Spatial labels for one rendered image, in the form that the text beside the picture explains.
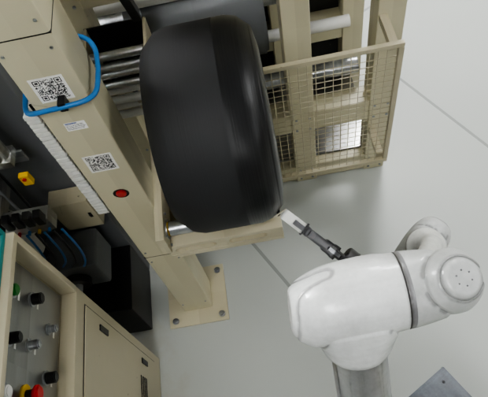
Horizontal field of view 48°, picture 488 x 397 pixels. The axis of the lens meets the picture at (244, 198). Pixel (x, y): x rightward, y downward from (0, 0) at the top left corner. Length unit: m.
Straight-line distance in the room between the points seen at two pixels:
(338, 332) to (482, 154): 2.09
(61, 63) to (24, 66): 0.07
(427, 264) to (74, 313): 1.07
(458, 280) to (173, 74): 0.75
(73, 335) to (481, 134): 2.15
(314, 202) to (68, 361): 1.48
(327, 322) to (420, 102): 2.25
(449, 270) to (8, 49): 0.90
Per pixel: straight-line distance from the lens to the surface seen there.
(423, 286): 0.92
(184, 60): 1.29
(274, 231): 1.68
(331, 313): 0.90
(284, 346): 2.43
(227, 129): 1.23
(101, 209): 1.70
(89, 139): 1.39
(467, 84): 3.16
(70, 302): 1.70
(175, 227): 1.66
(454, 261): 0.91
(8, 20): 1.14
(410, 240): 1.49
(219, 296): 2.52
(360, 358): 0.97
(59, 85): 1.25
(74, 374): 1.63
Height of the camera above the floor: 2.35
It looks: 60 degrees down
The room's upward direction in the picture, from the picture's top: 16 degrees counter-clockwise
